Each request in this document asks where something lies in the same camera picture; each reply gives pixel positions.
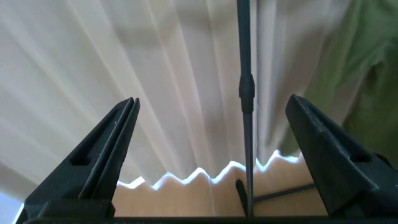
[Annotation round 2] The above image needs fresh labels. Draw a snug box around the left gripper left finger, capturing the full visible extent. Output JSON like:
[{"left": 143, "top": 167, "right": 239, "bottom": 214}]
[{"left": 23, "top": 96, "right": 141, "bottom": 218}]

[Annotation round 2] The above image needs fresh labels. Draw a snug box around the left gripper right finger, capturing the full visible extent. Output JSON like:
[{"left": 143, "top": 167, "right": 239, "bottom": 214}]
[{"left": 285, "top": 94, "right": 398, "bottom": 217}]

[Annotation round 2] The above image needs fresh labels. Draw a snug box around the green long-sleeved shirt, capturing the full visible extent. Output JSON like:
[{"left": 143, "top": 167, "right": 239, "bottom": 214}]
[{"left": 279, "top": 0, "right": 398, "bottom": 170}]

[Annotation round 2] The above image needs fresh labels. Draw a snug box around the black clothes rack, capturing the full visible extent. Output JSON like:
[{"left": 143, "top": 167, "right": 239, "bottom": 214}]
[{"left": 234, "top": 0, "right": 317, "bottom": 218}]

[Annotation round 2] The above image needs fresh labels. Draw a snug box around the beige curtain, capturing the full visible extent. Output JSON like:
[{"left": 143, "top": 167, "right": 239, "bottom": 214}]
[{"left": 0, "top": 0, "right": 368, "bottom": 202}]

